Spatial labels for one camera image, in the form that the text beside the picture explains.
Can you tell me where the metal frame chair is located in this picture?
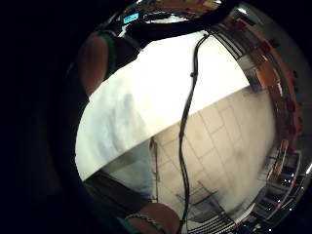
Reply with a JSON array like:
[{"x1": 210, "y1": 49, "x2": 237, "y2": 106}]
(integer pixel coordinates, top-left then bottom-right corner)
[{"x1": 175, "y1": 179, "x2": 228, "y2": 225}]

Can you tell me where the silver bead bracelet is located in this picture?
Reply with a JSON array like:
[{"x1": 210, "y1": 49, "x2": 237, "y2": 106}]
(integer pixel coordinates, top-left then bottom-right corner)
[{"x1": 124, "y1": 212, "x2": 165, "y2": 232}]

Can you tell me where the metal shelf rack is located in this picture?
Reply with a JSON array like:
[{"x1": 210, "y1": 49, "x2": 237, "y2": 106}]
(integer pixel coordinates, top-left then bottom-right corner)
[{"x1": 256, "y1": 150, "x2": 308, "y2": 225}]

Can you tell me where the black cable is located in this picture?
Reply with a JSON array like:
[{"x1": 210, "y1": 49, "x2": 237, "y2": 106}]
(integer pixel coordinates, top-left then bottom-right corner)
[{"x1": 176, "y1": 32, "x2": 213, "y2": 232}]

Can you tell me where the metal table leg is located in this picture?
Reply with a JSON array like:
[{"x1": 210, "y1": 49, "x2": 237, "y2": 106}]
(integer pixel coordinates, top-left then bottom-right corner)
[{"x1": 149, "y1": 136, "x2": 161, "y2": 203}]

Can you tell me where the blue lit screen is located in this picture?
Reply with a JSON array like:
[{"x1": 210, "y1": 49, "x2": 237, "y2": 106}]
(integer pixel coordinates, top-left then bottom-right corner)
[{"x1": 122, "y1": 12, "x2": 140, "y2": 24}]

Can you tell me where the row of red chairs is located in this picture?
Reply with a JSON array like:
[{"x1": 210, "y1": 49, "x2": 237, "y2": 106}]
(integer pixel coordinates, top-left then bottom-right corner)
[{"x1": 233, "y1": 18, "x2": 305, "y2": 157}]

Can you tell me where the the person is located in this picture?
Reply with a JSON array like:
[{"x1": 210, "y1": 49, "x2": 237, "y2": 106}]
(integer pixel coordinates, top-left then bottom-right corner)
[{"x1": 76, "y1": 29, "x2": 159, "y2": 234}]

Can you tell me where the black striped floor grille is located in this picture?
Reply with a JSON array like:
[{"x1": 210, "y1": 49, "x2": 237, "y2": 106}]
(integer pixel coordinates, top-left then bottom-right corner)
[
  {"x1": 208, "y1": 28, "x2": 245, "y2": 61},
  {"x1": 186, "y1": 211, "x2": 238, "y2": 234}
]

